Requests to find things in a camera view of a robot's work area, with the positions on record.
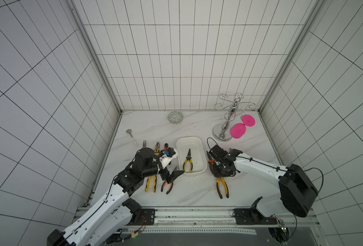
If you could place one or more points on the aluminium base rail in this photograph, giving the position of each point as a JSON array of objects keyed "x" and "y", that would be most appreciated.
[{"x": 216, "y": 220}]

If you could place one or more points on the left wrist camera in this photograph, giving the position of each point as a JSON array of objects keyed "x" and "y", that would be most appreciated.
[{"x": 166, "y": 156}]

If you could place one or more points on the white plastic storage box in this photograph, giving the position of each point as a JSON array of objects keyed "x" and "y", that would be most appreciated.
[{"x": 198, "y": 154}]

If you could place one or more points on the pink wine glass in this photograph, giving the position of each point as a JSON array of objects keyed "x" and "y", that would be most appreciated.
[{"x": 238, "y": 130}]

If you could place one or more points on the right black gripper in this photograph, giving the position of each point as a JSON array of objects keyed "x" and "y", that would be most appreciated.
[{"x": 218, "y": 167}]

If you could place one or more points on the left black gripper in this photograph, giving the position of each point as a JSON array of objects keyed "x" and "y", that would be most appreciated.
[{"x": 170, "y": 179}]

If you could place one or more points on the chrome glass holder stand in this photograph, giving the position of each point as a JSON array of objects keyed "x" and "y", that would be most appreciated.
[{"x": 222, "y": 131}]

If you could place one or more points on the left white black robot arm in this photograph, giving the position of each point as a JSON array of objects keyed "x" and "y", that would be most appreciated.
[{"x": 116, "y": 208}]

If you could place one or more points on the small metal spoon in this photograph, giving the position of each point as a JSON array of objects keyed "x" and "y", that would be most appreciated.
[{"x": 129, "y": 131}]

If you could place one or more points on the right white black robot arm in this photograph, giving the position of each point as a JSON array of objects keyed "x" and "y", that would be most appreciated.
[{"x": 296, "y": 192}]

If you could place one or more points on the small yellow long-nose pliers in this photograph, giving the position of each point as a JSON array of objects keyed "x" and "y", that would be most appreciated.
[{"x": 188, "y": 160}]

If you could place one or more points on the black orange long-nose pliers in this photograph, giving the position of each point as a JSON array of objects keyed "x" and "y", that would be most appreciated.
[{"x": 210, "y": 163}]

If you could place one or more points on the orange long-nose pliers front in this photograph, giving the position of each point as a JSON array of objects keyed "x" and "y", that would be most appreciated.
[{"x": 167, "y": 187}]

